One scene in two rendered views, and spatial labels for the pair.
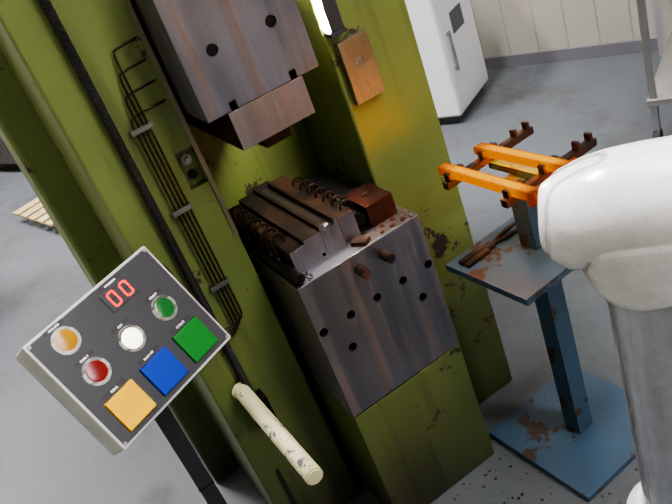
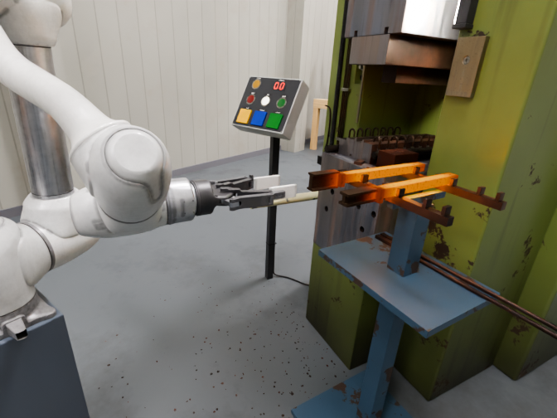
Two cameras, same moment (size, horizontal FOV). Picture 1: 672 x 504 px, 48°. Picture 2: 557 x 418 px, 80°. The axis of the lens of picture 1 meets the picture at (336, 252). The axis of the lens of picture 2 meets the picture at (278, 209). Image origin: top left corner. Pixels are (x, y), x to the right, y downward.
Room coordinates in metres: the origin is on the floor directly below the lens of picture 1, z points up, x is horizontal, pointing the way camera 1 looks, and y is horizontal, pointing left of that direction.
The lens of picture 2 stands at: (1.19, -1.27, 1.23)
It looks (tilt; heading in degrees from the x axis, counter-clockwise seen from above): 23 degrees down; 82
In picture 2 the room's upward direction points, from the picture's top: 3 degrees clockwise
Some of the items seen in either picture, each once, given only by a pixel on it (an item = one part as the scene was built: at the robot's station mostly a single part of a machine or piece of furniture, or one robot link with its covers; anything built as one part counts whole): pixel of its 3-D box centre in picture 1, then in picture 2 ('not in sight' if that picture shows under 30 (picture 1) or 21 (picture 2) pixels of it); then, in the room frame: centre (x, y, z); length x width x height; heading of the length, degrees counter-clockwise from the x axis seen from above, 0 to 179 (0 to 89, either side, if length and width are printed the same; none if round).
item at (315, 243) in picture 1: (288, 219); (392, 145); (1.87, 0.09, 0.96); 0.42 x 0.20 x 0.09; 20
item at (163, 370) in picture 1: (163, 371); (259, 119); (1.31, 0.42, 1.01); 0.07 x 0.05 x 0.07; 135
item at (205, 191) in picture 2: not in sight; (212, 196); (1.14, -0.60, 0.98); 0.09 x 0.08 x 0.07; 23
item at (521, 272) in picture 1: (537, 244); (400, 272); (1.66, -0.51, 0.71); 0.40 x 0.30 x 0.02; 113
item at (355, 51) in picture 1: (360, 67); (466, 67); (1.90, -0.24, 1.27); 0.09 x 0.02 x 0.17; 110
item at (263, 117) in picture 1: (238, 100); (409, 54); (1.87, 0.09, 1.32); 0.42 x 0.20 x 0.10; 20
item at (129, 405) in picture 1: (130, 405); (244, 116); (1.24, 0.50, 1.01); 0.07 x 0.05 x 0.07; 135
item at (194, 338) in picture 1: (194, 339); (274, 121); (1.38, 0.35, 1.01); 0.07 x 0.05 x 0.07; 135
